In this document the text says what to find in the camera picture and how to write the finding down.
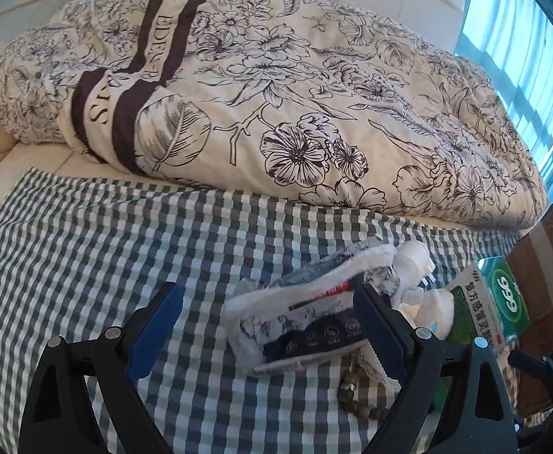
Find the white small bottle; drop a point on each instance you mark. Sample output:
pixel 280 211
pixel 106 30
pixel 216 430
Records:
pixel 412 264

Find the white plush toy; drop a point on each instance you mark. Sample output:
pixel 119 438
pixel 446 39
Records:
pixel 433 309

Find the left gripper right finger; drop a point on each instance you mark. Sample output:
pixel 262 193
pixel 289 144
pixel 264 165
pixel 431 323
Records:
pixel 476 417

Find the brown cardboard box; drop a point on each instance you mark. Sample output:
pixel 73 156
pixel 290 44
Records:
pixel 531 262

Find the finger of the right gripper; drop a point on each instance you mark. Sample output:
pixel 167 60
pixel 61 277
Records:
pixel 541 370

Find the floral patterned duvet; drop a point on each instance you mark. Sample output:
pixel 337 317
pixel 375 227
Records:
pixel 319 101

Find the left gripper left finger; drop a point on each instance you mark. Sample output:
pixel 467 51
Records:
pixel 59 415

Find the checkered gingham cloth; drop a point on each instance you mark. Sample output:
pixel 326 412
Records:
pixel 79 256

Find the floral tissue pack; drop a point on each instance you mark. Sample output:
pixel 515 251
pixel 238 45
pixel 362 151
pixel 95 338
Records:
pixel 306 316

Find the teal window curtain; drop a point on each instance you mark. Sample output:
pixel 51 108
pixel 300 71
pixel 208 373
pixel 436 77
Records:
pixel 512 40

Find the green 999 medicine box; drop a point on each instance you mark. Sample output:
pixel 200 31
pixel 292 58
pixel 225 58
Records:
pixel 488 304

